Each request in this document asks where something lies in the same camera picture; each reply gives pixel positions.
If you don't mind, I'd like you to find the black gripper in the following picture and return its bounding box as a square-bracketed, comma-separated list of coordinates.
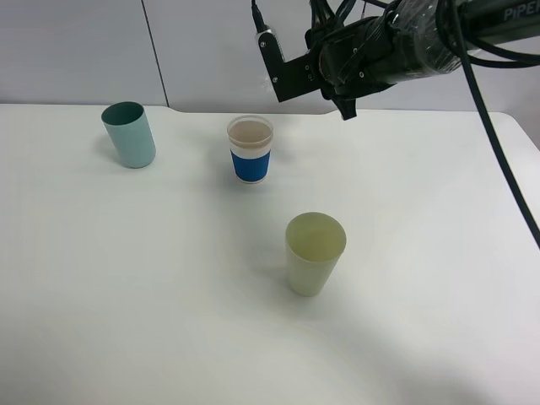
[305, 16, 395, 121]

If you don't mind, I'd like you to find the paper cup with blue sleeve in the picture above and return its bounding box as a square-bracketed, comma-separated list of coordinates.
[227, 115, 273, 184]

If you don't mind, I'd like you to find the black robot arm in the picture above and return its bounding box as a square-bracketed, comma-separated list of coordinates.
[306, 1, 539, 120]

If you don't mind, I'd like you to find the pale green plastic cup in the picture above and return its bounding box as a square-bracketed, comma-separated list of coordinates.
[285, 212, 347, 297]

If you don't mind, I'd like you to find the teal plastic cup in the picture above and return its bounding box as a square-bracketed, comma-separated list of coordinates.
[101, 101, 156, 169]

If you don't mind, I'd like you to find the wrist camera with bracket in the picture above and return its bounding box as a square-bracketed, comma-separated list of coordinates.
[256, 30, 321, 103]

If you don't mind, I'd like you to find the black cable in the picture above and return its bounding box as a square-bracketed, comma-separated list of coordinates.
[251, 0, 540, 250]

